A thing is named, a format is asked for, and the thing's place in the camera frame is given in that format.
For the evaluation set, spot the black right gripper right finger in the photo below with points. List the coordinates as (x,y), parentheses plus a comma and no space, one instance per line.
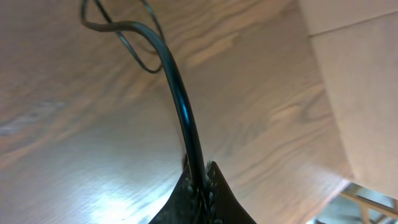
(223,206)

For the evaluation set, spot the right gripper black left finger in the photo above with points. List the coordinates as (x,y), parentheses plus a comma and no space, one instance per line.
(182,207)

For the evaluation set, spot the brown wooden side panel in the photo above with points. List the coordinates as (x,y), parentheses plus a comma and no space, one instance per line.
(355,43)

